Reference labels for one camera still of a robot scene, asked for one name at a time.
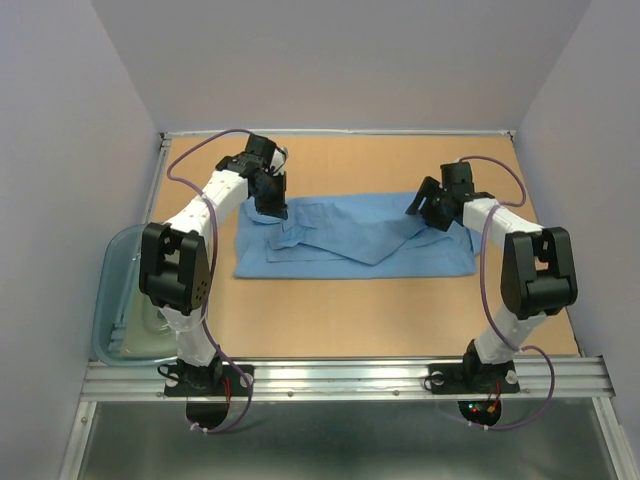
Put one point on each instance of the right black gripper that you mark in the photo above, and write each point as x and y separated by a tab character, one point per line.
429	188

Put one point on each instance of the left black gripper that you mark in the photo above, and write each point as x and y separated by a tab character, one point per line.
276	208

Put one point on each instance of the light blue long sleeve shirt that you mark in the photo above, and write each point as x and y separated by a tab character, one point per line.
346	237

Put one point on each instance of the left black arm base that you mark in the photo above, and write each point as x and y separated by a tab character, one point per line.
220	380

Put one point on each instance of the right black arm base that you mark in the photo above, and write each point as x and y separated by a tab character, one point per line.
455	379

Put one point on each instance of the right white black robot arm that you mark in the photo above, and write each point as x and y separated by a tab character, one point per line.
537	279

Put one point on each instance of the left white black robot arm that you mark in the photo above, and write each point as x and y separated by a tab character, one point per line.
178	256

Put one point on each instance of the clear blue plastic bin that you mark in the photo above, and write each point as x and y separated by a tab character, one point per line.
128	331

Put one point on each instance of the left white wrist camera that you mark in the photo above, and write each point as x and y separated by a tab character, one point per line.
283	152

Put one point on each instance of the aluminium front rail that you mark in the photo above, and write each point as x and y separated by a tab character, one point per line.
338	380

